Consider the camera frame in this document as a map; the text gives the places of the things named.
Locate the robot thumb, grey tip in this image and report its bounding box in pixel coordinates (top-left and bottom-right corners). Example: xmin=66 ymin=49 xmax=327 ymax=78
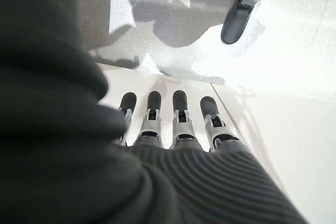
xmin=220 ymin=0 xmax=259 ymax=45

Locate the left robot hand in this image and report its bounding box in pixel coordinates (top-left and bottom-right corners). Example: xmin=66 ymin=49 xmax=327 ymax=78
xmin=0 ymin=0 xmax=308 ymax=224

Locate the white glossy cabinet front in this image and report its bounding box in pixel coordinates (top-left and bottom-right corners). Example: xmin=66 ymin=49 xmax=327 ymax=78
xmin=96 ymin=62 xmax=336 ymax=224

